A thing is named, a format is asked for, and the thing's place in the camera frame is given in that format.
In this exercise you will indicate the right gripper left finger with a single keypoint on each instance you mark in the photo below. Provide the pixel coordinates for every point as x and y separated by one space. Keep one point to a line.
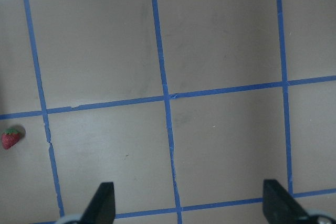
101 208

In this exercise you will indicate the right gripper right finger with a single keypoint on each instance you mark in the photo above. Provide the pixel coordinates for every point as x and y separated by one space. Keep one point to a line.
279 206

